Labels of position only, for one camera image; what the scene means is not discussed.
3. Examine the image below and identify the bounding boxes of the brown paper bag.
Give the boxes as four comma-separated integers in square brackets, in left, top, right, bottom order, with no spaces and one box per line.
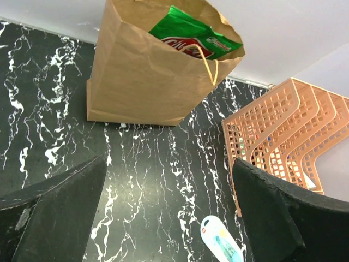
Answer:
[86,1,245,126]

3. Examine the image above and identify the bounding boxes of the toothbrush blister pack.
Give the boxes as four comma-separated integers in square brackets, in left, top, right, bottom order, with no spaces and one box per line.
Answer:
[200,215,244,262]

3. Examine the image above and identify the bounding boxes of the green cassava chips bag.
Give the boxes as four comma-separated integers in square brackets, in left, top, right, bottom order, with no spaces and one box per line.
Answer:
[149,5,243,60]

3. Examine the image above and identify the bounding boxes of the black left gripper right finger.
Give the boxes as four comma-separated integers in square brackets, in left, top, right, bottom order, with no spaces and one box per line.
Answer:
[232,158,348,261]

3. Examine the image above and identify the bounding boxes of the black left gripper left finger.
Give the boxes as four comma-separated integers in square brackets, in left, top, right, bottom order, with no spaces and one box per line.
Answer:
[1,156,106,261]

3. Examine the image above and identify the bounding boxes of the orange plastic file organizer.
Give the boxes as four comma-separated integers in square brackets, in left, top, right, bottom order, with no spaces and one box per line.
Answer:
[221,77,349,218]

